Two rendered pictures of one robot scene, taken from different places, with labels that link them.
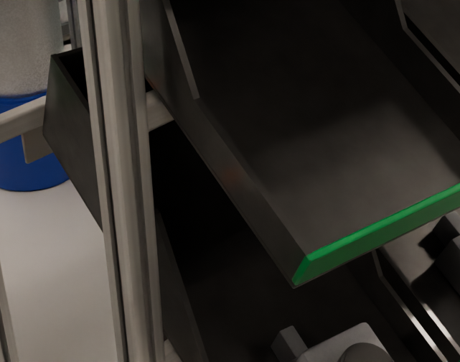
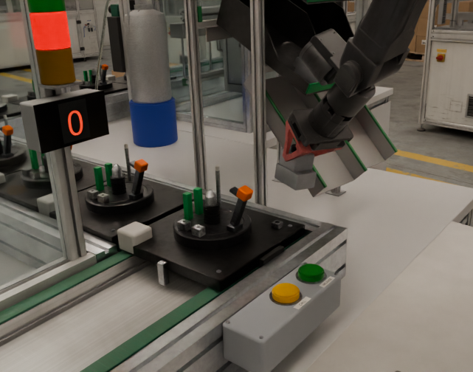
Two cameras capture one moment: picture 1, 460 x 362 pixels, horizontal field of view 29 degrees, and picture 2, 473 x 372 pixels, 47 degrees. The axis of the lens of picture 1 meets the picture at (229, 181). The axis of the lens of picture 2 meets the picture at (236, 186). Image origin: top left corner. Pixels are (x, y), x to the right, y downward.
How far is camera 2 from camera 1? 0.74 m
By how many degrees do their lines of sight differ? 12
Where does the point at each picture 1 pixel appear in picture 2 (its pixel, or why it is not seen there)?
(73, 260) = (184, 160)
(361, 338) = not seen: hidden behind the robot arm
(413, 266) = not seen: hidden behind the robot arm
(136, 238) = (260, 15)
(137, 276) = (260, 29)
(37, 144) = (209, 35)
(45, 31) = (165, 74)
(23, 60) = (157, 85)
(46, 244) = (170, 158)
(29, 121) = (209, 23)
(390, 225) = not seen: outside the picture
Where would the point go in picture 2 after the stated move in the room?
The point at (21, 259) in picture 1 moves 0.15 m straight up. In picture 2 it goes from (161, 162) to (157, 115)
